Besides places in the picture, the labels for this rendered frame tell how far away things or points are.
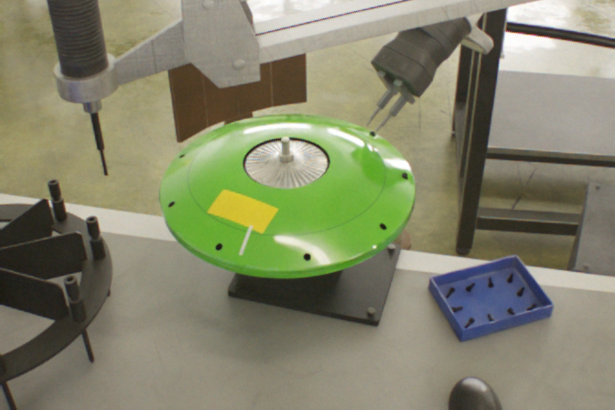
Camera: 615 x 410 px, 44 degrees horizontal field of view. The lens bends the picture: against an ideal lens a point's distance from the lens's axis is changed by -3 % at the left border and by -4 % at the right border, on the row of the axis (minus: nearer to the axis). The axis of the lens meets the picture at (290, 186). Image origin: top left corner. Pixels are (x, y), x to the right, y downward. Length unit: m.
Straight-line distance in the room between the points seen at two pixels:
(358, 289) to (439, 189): 1.72
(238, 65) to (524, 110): 2.12
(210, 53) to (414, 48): 0.46
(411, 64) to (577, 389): 0.44
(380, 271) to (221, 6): 0.55
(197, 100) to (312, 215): 0.85
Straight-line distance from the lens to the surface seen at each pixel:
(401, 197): 0.93
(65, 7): 0.59
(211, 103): 1.71
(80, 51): 0.61
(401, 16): 0.61
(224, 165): 0.95
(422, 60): 0.99
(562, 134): 2.58
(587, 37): 2.30
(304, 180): 0.91
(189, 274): 1.06
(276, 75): 1.76
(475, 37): 1.07
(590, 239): 1.26
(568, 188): 2.82
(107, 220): 1.17
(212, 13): 0.58
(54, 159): 3.00
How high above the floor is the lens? 1.64
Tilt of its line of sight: 37 degrees down
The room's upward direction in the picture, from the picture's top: 2 degrees counter-clockwise
